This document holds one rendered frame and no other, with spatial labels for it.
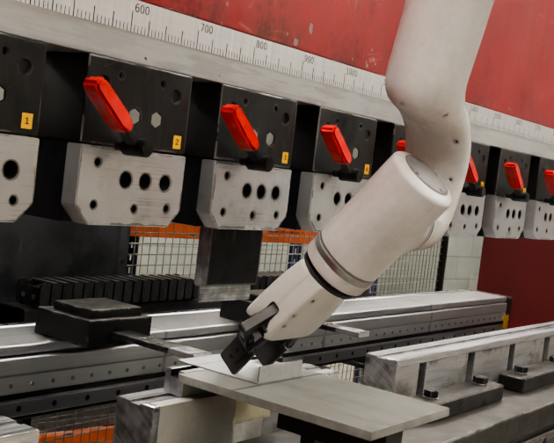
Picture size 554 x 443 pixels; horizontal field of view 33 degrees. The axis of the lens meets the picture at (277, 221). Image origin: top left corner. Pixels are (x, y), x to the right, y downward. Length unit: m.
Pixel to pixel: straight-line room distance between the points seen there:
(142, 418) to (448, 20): 0.55
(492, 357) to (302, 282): 0.90
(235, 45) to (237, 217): 0.20
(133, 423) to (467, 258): 8.21
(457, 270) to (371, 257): 8.10
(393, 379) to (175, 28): 0.76
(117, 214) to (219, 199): 0.16
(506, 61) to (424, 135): 0.69
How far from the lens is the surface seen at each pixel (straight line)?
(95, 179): 0.93
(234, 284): 1.17
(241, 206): 1.10
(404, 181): 0.98
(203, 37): 1.04
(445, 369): 1.71
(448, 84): 0.99
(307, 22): 1.19
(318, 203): 1.23
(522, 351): 2.04
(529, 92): 1.85
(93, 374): 1.37
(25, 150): 0.87
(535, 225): 1.94
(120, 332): 1.30
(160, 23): 0.99
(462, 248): 9.12
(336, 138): 1.19
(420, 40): 0.99
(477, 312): 2.44
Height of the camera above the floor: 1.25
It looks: 3 degrees down
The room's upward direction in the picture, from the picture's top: 7 degrees clockwise
